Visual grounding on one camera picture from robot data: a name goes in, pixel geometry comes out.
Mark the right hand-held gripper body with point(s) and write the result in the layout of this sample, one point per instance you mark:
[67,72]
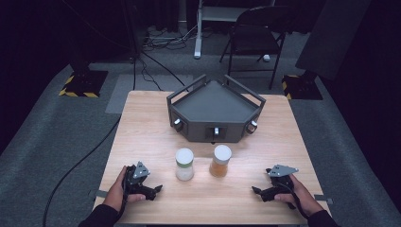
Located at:
[280,181]

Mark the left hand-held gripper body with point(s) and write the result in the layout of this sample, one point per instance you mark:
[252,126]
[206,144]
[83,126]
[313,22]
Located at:
[136,181]

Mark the green banded jar white lid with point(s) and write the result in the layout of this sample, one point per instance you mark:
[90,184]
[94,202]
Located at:
[184,164]

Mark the orange jar white lid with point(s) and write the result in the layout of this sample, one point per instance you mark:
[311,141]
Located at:
[220,161]

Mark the dark grey corner rack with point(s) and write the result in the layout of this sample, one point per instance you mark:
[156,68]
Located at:
[214,105]

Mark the person's left hand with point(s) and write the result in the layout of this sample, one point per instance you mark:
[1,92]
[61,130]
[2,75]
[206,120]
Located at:
[115,195]

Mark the person's right hand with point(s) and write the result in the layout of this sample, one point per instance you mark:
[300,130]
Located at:
[304,198]

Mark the grey tape strip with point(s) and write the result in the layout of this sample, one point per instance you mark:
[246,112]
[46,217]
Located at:
[324,199]
[100,194]

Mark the black yellow striped stand base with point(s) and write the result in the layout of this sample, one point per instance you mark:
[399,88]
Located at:
[302,88]
[85,83]

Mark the black tripod stand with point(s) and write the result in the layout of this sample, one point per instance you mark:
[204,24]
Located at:
[134,28]

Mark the black folding chair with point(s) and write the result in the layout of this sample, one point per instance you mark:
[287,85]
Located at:
[255,28]

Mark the grey tilted panel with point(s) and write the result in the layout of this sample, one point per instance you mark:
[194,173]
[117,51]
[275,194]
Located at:
[334,34]

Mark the white desk frame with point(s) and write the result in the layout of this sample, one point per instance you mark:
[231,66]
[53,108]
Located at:
[198,31]

